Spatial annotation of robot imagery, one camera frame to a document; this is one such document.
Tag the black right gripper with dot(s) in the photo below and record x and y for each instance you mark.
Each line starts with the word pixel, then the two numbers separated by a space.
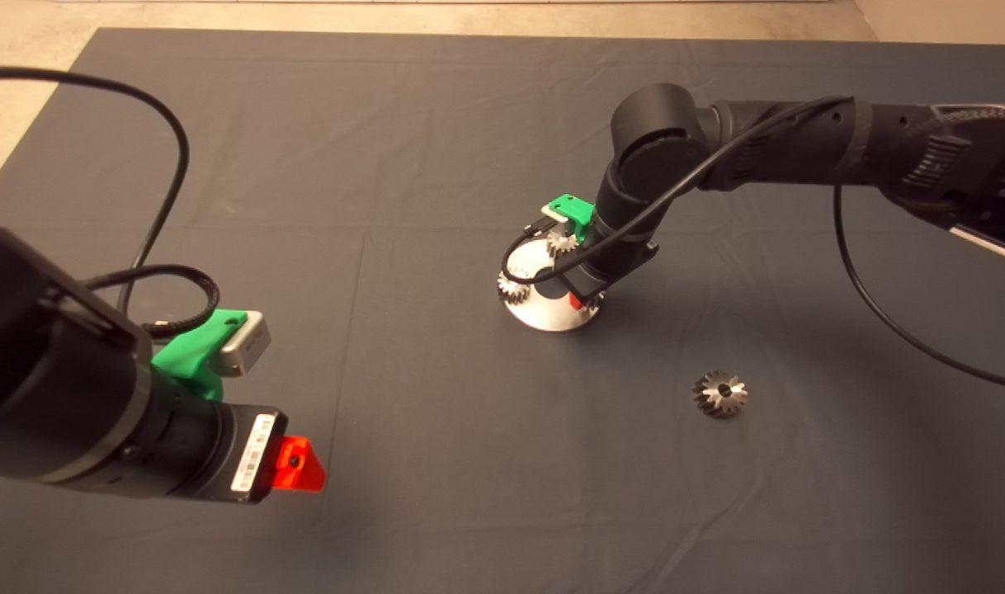
pixel 614 266

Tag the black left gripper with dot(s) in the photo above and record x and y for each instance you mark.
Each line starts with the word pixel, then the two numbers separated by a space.
pixel 247 455

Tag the small dark steel gear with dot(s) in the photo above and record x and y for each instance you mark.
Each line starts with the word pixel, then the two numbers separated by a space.
pixel 597 302

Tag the large steel gear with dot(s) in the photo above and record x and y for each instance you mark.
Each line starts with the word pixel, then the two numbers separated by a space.
pixel 713 404

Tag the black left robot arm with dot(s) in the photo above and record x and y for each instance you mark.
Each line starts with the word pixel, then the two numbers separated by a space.
pixel 57 379

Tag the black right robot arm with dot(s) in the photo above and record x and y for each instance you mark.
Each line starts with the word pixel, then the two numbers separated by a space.
pixel 659 140

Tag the round metal plate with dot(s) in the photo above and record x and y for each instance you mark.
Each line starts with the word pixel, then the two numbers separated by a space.
pixel 544 318

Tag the dark grey table cloth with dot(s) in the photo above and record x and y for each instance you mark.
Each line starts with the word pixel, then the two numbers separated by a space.
pixel 387 124

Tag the silver right camera box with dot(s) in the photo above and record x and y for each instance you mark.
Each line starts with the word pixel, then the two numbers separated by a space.
pixel 556 221

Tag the silver camera box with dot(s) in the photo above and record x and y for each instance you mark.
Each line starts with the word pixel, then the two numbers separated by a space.
pixel 249 345
pixel 556 221

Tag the green right camera mount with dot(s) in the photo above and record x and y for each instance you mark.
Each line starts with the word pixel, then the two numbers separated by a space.
pixel 575 213

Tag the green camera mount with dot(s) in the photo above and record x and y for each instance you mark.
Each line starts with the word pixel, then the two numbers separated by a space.
pixel 195 355
pixel 575 213

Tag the silver left camera box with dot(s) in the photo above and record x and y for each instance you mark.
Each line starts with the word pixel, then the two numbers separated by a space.
pixel 249 345

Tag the green left camera mount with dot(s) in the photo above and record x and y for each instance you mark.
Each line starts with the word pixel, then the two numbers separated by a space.
pixel 195 355

